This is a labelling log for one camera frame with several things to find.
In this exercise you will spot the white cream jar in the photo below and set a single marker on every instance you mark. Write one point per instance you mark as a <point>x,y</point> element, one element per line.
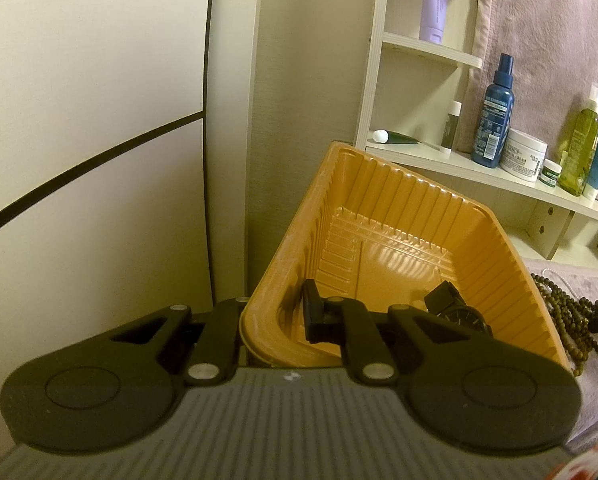
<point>523,155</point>

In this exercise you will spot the green oil spray bottle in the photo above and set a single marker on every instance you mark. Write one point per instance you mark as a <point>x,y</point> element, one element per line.
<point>582,146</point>

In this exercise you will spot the small green-label jar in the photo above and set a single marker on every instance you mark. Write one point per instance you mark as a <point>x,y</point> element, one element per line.
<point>550,173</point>

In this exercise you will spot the white shelf unit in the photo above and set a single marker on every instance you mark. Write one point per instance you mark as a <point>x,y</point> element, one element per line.
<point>419,101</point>

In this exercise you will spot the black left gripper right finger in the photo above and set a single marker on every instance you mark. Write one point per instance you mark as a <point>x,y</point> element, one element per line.
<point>347,323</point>

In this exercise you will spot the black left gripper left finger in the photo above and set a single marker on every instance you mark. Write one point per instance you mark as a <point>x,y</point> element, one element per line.
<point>215,355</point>

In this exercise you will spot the blue spray bottle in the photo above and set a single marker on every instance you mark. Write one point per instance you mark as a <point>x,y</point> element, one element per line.
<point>495,116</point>

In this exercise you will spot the small dark vial white cap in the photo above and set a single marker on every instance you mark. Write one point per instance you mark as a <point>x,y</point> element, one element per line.
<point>450,126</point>

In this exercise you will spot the dark green tube white cap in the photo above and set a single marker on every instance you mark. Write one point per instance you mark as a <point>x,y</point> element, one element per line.
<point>383,136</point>

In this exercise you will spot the pink towel cloth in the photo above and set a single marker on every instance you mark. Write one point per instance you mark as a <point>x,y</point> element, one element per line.
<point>555,47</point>

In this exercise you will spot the black wristwatch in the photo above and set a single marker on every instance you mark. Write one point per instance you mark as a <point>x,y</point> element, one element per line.
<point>445,301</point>

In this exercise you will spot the lavender tube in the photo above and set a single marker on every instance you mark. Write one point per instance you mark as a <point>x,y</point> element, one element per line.
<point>433,13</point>

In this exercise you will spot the orange plastic tray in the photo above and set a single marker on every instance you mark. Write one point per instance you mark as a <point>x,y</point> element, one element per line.
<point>376,232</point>

